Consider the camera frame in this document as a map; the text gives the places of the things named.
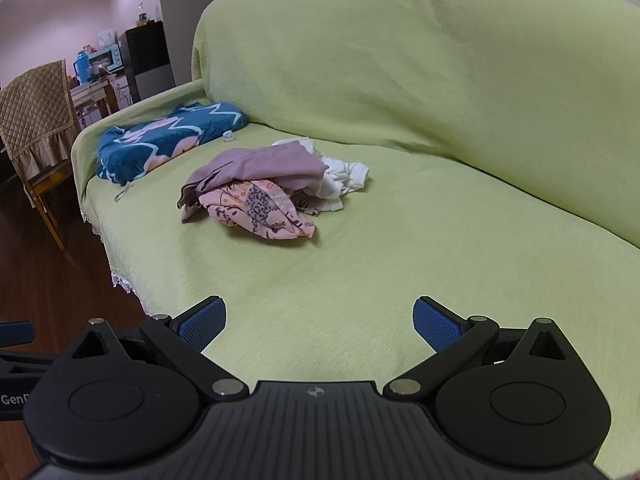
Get light blue toaster oven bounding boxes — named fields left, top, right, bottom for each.
left=89, top=44, right=124, bottom=73

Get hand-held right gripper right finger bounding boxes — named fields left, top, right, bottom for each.
left=382, top=296, right=583, bottom=403

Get pink patterned garment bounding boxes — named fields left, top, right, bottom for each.
left=199, top=178, right=317, bottom=240

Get wooden side table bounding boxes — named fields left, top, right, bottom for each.
left=70, top=77, right=118, bottom=127

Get blue patterned pillow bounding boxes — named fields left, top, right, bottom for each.
left=95, top=101, right=249, bottom=186

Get black refrigerator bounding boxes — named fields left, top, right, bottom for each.
left=124, top=20, right=176, bottom=106

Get white garment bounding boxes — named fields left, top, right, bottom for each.
left=272, top=138, right=372, bottom=213

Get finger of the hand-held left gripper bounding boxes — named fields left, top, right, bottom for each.
left=0, top=322, right=35, bottom=347

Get blue thermos jug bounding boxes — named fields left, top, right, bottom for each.
left=73, top=51, right=92, bottom=85

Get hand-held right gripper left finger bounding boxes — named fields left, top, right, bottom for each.
left=60, top=296, right=248, bottom=402

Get green covered sofa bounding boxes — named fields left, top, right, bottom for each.
left=70, top=0, right=640, bottom=466

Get purple garment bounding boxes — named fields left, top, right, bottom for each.
left=175, top=141, right=331, bottom=224

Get chair with quilted beige cover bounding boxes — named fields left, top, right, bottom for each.
left=0, top=59, right=83, bottom=251

